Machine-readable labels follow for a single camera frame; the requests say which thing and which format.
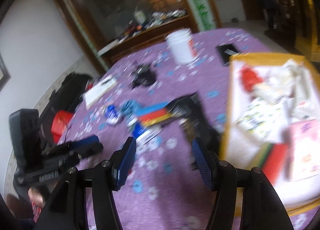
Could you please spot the pink tissue pack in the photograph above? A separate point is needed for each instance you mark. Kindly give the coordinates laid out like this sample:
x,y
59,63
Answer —
x,y
303,150

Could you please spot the yellow cardboard box tray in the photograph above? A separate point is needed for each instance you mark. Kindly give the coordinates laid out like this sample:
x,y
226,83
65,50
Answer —
x,y
297,196

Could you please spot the standing person in black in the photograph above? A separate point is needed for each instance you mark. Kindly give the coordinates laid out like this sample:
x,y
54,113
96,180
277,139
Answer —
x,y
271,8

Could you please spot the red gift bag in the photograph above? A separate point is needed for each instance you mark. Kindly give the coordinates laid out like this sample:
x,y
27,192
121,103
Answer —
x,y
60,123

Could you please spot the multicolour sponge pack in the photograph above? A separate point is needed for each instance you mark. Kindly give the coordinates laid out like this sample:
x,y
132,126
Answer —
x,y
271,159

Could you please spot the black smartphone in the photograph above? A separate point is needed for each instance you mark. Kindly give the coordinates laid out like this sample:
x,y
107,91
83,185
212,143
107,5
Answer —
x,y
226,51

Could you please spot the person left hand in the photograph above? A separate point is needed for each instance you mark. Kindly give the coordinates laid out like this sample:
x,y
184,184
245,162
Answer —
x,y
36,197

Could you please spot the coloured cloth stack pack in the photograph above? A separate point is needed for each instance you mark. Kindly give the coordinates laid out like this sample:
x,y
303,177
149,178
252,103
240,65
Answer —
x,y
153,114

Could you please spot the white plastic jar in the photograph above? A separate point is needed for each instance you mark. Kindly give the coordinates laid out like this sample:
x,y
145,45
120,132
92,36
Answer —
x,y
181,46

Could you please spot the black cylindrical motor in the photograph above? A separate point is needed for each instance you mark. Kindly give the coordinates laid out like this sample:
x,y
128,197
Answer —
x,y
143,75

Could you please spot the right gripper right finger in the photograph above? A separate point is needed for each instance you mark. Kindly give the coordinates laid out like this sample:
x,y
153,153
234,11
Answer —
x,y
261,206

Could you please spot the white floral tissue pack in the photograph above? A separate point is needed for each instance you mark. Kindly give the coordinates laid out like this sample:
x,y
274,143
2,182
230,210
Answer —
x,y
261,121

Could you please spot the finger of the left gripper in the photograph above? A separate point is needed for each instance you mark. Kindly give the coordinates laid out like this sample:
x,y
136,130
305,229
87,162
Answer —
x,y
85,142
87,150

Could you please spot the blue knitted cloth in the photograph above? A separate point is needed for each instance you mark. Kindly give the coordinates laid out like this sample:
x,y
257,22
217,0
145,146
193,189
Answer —
x,y
129,107

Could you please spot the red plastic bag bundle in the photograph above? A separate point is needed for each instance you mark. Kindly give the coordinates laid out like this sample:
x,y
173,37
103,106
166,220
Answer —
x,y
249,78

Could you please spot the blue vinda tissue pack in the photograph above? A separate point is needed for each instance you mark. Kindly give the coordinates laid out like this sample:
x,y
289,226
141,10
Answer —
x,y
112,115

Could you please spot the black foil snack bag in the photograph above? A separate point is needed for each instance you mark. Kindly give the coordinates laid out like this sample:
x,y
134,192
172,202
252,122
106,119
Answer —
x,y
189,107

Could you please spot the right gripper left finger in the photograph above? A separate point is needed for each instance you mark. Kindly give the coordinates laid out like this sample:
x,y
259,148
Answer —
x,y
66,206

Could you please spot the purple floral tablecloth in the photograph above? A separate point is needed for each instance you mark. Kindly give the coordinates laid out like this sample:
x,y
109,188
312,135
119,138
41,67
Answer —
x,y
162,191

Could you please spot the white paper notebook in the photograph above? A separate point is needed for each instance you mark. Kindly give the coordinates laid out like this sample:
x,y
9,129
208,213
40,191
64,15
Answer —
x,y
98,90

